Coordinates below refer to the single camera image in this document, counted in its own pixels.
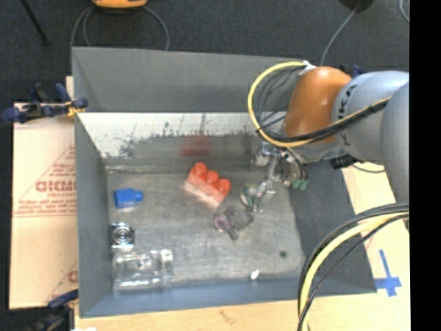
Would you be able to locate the grey metal bin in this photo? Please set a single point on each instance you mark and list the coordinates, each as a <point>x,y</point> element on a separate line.
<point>193,247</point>

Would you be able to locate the small white piece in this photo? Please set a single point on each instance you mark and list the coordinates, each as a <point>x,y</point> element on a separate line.
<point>254,274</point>

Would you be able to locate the brown cardboard board red print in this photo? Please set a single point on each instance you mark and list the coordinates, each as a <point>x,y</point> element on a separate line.
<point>41,247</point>

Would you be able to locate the red toy building block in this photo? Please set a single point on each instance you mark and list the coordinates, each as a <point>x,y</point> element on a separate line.
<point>208,185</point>

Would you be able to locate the blue toy block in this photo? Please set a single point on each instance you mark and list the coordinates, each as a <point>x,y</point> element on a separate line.
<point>125,198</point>

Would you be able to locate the green and white round thing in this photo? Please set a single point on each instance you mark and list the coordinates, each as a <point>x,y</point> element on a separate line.
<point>247,193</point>

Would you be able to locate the purple and grey toy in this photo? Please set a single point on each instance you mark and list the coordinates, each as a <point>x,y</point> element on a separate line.
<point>234,221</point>

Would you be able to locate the clear glass thing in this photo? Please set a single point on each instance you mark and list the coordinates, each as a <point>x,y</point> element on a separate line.
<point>141,269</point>

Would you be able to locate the black cylinder on white bracket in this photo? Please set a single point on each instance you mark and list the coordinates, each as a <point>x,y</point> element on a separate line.
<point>341,161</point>

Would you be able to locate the small silver round metal thing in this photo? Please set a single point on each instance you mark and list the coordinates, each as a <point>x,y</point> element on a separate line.
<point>122,234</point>

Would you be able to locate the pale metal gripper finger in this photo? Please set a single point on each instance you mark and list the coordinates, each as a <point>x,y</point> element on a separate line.
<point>262,193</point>

